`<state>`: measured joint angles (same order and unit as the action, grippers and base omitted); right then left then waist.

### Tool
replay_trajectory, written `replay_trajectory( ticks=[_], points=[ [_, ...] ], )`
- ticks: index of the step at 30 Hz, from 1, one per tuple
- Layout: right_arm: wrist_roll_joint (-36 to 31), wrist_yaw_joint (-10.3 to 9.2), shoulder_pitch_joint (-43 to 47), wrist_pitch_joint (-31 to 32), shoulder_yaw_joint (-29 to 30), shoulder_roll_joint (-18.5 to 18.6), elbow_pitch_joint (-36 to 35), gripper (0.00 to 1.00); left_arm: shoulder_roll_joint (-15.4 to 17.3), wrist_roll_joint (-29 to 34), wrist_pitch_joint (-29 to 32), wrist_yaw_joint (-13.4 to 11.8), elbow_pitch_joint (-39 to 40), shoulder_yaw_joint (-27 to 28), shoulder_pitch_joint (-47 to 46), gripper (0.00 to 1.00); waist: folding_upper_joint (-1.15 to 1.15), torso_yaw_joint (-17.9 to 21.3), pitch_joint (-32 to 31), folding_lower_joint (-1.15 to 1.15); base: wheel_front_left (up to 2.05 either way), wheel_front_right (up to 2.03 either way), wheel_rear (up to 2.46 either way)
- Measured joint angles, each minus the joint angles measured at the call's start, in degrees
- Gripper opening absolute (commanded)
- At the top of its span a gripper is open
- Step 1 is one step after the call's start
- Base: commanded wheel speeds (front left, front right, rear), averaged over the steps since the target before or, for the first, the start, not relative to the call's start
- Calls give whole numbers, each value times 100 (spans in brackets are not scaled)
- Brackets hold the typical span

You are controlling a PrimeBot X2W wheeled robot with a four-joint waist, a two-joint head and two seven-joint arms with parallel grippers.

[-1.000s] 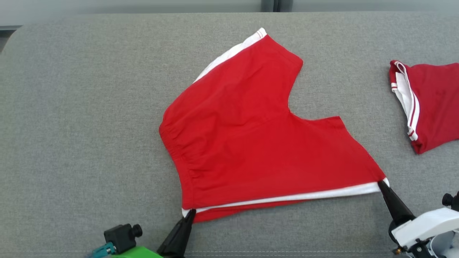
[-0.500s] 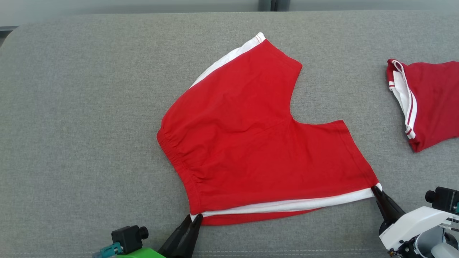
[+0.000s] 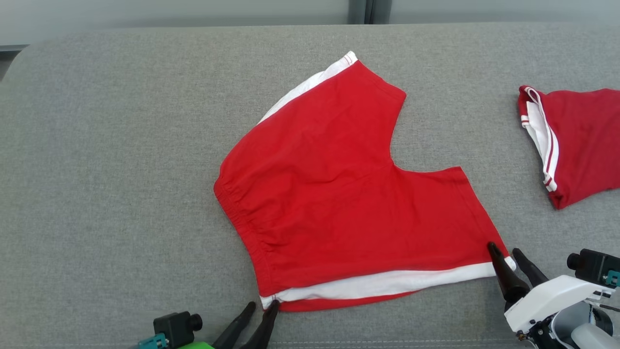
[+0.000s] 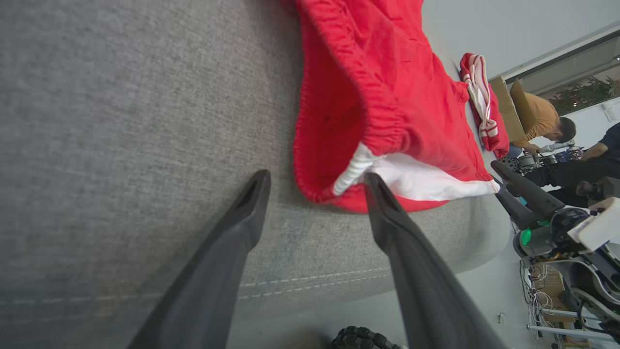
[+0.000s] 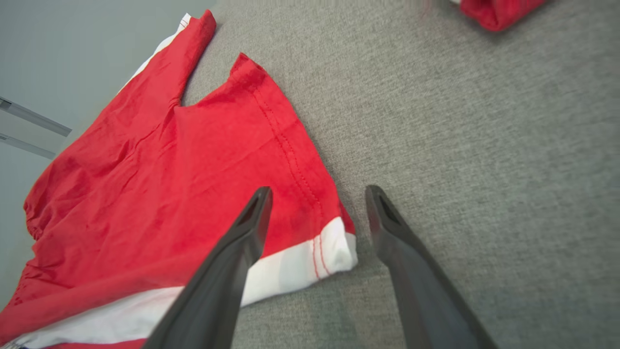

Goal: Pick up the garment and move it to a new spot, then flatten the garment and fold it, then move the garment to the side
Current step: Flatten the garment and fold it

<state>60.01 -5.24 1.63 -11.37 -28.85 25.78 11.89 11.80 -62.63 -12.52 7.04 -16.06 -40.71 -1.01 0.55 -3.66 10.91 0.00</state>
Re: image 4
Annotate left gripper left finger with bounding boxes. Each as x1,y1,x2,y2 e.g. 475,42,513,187
127,169,272,349

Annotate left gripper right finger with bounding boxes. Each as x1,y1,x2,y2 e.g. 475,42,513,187
363,172,509,349

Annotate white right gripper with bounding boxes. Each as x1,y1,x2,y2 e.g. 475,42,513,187
491,160,620,258

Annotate red basketball jersey white trim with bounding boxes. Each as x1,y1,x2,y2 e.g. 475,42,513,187
459,52,510,159

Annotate red shorts with white stripes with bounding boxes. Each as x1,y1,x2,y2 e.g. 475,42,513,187
292,0,502,214

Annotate grey background robot machine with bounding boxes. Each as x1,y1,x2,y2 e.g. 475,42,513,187
501,140,582,175

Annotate person in dark clothes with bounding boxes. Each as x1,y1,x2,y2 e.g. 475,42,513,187
523,122,620,209

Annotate black rubber robot tyre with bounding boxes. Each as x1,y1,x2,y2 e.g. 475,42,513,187
329,326,407,349

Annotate small brown floor carton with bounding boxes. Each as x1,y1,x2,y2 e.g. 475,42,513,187
530,267,565,311

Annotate person in orange shirt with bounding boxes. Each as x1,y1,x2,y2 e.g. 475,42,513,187
506,92,578,158

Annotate brown cardboard box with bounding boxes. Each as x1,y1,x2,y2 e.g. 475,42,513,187
489,75,538,143

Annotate green potted plants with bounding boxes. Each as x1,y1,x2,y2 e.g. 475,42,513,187
550,75,620,116

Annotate white metal rack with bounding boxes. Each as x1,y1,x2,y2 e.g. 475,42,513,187
526,308,620,342

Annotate grey fabric sofa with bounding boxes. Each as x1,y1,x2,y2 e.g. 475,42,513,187
0,0,514,349

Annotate white floor cables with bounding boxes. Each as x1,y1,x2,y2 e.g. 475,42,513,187
521,262,558,342

